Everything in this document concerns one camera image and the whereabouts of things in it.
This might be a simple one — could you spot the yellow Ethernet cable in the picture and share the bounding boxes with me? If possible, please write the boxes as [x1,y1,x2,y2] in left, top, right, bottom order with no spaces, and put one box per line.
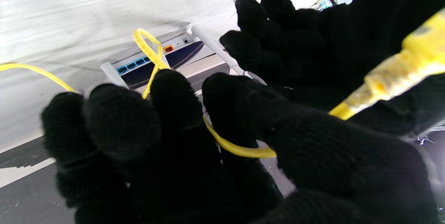
[0,8,445,158]

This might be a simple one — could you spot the white router with antennas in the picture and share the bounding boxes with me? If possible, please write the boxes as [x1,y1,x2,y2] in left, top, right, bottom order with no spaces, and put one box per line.
[101,26,251,90]

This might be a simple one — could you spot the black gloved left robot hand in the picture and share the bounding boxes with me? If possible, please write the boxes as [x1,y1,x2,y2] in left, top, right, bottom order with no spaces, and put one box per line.
[220,0,445,137]

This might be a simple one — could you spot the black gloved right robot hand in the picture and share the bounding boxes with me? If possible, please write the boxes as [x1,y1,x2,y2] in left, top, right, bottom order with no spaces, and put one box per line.
[41,69,442,224]

